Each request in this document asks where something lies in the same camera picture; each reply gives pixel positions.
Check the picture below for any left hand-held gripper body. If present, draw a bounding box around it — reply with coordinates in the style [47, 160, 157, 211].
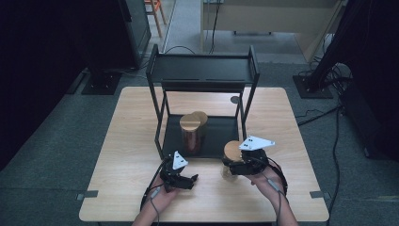
[159, 150, 192, 193]

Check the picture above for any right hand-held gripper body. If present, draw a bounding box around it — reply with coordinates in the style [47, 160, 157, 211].
[230, 135, 277, 176]

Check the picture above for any tall yellowish jar wooden lid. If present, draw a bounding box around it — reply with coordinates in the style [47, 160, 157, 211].
[220, 139, 245, 183]

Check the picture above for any tall reddish jar wooden lid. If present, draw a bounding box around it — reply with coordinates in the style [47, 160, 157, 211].
[179, 113, 202, 155]

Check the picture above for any short glass jar wooden lid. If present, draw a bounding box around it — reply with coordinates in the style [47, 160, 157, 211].
[191, 110, 209, 139]

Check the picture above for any black metal two-tier shelf rack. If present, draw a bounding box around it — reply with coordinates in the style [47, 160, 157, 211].
[145, 43, 262, 163]

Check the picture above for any person's left hand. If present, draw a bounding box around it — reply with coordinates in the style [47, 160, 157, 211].
[150, 178, 181, 211]

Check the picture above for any person's right hand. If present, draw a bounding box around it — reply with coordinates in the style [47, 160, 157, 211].
[246, 165, 286, 199]

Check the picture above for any grey tape strip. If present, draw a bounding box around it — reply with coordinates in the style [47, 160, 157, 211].
[75, 189, 100, 202]
[309, 189, 331, 200]

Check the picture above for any black slanted stand with base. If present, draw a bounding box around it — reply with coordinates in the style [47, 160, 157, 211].
[293, 0, 371, 100]

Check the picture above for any black equipment box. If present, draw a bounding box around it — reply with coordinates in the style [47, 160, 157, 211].
[338, 79, 399, 161]

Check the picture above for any black stand with square base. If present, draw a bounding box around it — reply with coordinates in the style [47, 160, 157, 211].
[80, 56, 123, 96]

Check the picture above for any beige wooden desk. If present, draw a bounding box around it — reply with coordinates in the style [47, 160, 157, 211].
[200, 0, 349, 62]

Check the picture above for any black monitor panel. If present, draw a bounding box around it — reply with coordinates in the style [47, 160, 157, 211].
[118, 0, 152, 71]

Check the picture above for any orange wooden stool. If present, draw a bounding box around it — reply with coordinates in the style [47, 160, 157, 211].
[143, 0, 168, 39]

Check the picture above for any left hand-held gripper cable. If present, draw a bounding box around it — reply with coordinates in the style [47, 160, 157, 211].
[140, 155, 173, 226]

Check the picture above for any hand-held gripper cable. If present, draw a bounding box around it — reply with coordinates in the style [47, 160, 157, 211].
[250, 155, 289, 226]
[140, 155, 173, 226]

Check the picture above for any right hand-held gripper cable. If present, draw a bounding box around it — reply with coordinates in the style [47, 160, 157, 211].
[250, 155, 289, 226]

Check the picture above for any thick black floor cable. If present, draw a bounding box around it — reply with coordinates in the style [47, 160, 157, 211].
[296, 105, 343, 127]

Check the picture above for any thin black floor cable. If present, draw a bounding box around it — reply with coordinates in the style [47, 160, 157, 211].
[325, 107, 343, 226]

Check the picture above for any black looped floor cable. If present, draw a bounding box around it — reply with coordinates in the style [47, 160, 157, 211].
[163, 44, 197, 56]

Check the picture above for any black hanging cable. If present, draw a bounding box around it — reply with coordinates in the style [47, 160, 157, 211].
[208, 1, 220, 56]

